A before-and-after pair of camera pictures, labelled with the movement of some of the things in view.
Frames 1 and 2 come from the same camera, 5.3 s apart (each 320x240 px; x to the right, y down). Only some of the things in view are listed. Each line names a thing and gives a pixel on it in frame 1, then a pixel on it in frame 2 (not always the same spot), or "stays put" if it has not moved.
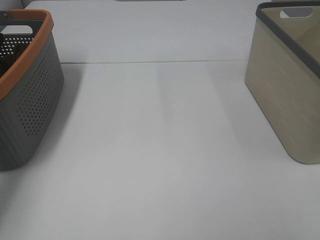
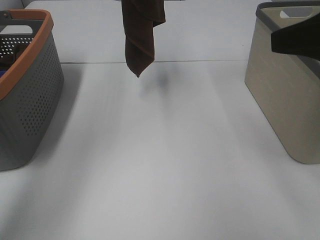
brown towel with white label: (7, 61) to (139, 18)
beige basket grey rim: (283, 74) stays put
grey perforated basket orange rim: (29, 91) stays put
